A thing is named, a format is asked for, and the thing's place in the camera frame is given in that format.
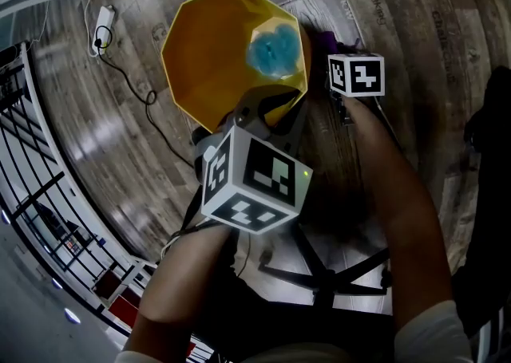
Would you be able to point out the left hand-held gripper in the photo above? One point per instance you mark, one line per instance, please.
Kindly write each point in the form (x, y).
(255, 182)

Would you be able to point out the dark red box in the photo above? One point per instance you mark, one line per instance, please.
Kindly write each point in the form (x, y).
(107, 286)

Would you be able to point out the red board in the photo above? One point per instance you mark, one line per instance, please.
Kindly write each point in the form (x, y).
(124, 309)

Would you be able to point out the person's white shirt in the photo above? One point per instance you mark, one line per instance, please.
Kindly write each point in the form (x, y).
(435, 337)

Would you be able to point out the white power strip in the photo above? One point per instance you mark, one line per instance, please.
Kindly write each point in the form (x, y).
(104, 26)

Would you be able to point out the person's right leg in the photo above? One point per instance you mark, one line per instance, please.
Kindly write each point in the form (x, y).
(491, 214)

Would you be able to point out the person's left forearm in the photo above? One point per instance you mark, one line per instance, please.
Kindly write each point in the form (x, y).
(179, 281)

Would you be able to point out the black wrist band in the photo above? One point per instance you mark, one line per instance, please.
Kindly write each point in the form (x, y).
(187, 233)

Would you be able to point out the black metal railing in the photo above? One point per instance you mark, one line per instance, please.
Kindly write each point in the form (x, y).
(36, 202)

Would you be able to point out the blue crumpled wad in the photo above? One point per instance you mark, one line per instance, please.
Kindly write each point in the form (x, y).
(275, 52)

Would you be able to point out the yellow plastic bucket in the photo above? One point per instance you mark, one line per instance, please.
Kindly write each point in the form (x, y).
(199, 58)

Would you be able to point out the person's black right shoe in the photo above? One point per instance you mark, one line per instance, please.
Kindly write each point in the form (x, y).
(497, 98)

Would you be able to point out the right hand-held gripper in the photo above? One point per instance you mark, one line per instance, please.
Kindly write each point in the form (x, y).
(359, 74)

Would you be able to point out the person's right forearm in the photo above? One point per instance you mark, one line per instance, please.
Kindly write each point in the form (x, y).
(403, 226)

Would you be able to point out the purple cloth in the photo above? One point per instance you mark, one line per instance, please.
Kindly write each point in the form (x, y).
(327, 40)

